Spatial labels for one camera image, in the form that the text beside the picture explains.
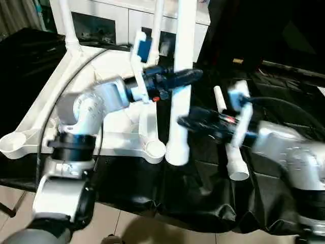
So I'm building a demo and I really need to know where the white plastic table leg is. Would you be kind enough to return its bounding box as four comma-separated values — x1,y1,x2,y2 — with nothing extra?
213,85,250,181
59,0,82,55
151,0,165,64
165,0,198,166

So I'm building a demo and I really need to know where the white plastic table top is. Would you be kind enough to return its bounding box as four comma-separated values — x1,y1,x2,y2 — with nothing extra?
0,47,167,165

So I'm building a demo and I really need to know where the white cabinet with glass doors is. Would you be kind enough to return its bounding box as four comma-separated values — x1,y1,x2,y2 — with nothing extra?
49,0,211,63

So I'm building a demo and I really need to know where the black plastic mat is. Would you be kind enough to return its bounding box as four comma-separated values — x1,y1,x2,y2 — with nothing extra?
0,27,325,234

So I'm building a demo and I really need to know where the dark cabinet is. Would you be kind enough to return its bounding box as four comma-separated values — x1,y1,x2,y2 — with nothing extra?
203,0,325,67

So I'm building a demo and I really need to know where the grey curtain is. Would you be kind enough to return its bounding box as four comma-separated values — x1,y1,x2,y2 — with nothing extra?
0,0,41,39

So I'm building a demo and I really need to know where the black right camera cable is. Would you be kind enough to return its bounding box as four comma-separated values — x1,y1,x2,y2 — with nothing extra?
245,96,320,128

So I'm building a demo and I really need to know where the black work table frame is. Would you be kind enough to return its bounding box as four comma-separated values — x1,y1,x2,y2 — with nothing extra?
0,202,17,218

